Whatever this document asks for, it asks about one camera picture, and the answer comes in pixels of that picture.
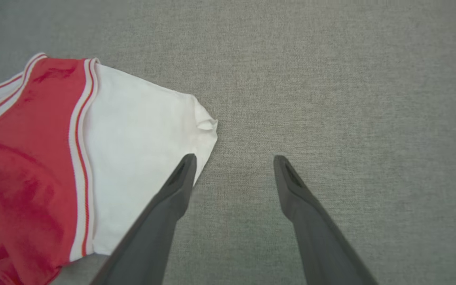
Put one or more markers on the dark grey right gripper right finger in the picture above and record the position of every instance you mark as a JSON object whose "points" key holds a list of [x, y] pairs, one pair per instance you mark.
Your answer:
{"points": [[323, 245]]}

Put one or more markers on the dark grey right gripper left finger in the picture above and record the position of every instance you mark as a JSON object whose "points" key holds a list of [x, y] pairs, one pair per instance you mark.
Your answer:
{"points": [[149, 237]]}

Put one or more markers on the red and white basketball jersey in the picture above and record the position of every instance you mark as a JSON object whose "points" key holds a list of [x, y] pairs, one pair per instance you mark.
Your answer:
{"points": [[34, 158]]}

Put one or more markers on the grey fabric sofa surface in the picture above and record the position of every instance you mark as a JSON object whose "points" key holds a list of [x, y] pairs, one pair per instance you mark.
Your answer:
{"points": [[331, 79]]}

